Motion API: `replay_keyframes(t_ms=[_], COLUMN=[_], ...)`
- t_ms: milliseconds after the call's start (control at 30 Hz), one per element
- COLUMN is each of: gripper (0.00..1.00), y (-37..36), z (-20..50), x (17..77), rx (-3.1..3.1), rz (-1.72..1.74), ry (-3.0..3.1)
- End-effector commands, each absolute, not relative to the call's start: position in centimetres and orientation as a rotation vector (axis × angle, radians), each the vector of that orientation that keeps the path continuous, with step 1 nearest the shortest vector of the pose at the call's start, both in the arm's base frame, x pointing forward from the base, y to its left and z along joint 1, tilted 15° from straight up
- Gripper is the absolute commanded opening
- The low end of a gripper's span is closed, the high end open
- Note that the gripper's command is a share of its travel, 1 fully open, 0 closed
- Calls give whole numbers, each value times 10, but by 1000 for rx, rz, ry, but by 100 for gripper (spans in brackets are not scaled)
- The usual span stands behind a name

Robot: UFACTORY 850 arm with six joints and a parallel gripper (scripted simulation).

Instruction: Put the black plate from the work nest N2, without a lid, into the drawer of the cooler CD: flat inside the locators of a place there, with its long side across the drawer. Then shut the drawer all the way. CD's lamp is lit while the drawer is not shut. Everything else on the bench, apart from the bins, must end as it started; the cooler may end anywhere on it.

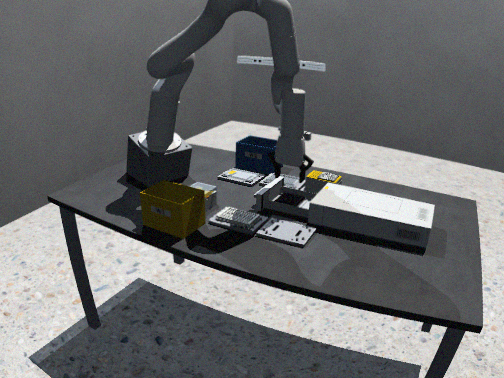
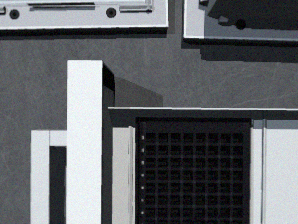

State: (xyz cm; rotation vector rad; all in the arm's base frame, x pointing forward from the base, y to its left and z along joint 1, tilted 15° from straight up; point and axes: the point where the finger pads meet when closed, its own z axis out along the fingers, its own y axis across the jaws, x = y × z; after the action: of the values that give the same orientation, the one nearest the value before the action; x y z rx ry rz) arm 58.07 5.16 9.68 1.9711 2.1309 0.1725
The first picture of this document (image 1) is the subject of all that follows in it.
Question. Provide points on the olive-brown open bin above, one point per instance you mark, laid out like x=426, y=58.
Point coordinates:
x=179, y=220

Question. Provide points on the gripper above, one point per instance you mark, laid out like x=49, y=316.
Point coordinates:
x=289, y=153

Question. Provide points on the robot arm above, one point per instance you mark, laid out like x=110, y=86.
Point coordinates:
x=163, y=64

